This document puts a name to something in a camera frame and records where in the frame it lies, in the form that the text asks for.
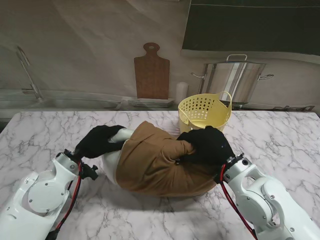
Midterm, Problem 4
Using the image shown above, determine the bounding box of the dark range hood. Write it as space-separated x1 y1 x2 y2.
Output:
181 0 320 55

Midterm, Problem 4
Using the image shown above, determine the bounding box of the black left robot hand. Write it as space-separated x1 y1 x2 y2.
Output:
74 124 127 160

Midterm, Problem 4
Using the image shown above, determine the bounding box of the brown pillowcase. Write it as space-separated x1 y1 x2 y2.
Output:
116 120 221 198

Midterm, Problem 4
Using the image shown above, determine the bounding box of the white pillow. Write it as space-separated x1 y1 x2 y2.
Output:
102 127 135 186

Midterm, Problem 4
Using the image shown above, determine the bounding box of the chrome kitchen faucet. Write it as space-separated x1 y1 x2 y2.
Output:
16 45 43 101

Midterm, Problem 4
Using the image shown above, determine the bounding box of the large steel stock pot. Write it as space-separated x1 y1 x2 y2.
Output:
191 54 275 105

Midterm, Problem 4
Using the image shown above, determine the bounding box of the red black arm cable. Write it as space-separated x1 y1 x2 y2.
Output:
46 161 85 240
219 163 258 240

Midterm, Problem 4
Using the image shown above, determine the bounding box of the brown wooden cutting board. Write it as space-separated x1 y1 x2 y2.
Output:
133 42 171 100

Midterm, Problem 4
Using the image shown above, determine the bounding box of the yellow perforated laundry basket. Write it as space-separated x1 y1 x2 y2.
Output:
177 91 233 135

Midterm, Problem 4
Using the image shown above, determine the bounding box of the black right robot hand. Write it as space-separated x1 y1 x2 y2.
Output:
176 125 236 166

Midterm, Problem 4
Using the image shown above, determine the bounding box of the red black left arm cable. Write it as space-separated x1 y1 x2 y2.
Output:
46 161 85 240

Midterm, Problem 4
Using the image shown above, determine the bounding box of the steel kitchen sink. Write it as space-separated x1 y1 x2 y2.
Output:
0 96 123 111

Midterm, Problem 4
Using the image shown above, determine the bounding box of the white pillar candle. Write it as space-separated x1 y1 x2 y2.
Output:
176 81 189 101

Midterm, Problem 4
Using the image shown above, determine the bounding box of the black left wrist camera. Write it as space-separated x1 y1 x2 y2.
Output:
82 163 99 181

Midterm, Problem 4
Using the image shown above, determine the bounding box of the red black right arm cable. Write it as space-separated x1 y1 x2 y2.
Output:
219 163 258 240

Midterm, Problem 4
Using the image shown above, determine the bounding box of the black stove grate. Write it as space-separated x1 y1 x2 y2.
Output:
272 104 316 112

